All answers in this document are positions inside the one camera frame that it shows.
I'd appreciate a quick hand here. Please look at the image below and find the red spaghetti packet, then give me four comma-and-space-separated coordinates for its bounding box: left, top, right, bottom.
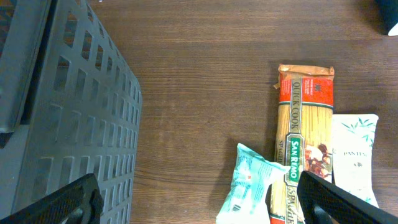
270, 64, 335, 223

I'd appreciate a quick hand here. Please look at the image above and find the white cosmetic tube gold cap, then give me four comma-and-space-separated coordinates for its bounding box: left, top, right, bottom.
332, 114, 379, 207

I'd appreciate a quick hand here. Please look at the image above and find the grey plastic basket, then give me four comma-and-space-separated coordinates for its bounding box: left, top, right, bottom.
1, 1, 142, 223

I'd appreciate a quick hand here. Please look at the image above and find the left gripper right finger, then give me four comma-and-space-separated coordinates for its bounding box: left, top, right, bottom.
297, 171, 397, 224

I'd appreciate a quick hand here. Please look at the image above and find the light teal snack pouch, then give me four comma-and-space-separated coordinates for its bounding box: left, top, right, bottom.
216, 143, 290, 224

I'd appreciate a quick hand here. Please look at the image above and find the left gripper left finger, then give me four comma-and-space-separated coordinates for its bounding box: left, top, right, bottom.
1, 173, 104, 224

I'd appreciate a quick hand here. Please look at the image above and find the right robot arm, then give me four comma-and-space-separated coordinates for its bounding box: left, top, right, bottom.
376, 0, 398, 36

